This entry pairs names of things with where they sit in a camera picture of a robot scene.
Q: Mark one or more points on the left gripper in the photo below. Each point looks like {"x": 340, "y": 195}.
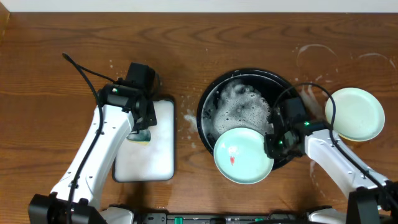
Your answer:
{"x": 144, "y": 121}

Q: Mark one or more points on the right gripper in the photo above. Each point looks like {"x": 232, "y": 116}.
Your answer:
{"x": 272, "y": 150}

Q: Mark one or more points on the green sponge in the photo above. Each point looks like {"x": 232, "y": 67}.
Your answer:
{"x": 139, "y": 137}

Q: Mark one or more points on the light green plate front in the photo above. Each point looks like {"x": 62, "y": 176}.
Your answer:
{"x": 240, "y": 156}

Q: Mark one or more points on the light green plate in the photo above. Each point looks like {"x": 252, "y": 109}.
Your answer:
{"x": 359, "y": 115}
{"x": 240, "y": 156}

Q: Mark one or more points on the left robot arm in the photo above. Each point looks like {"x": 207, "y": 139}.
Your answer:
{"x": 76, "y": 197}

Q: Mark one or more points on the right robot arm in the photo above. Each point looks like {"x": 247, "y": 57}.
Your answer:
{"x": 372, "y": 197}

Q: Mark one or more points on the white rectangular foam tray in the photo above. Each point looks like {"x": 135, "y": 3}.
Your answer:
{"x": 154, "y": 161}

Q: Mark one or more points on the round black tray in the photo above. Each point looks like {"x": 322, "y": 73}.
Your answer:
{"x": 244, "y": 98}

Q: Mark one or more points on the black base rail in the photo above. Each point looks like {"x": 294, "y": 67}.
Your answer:
{"x": 217, "y": 218}

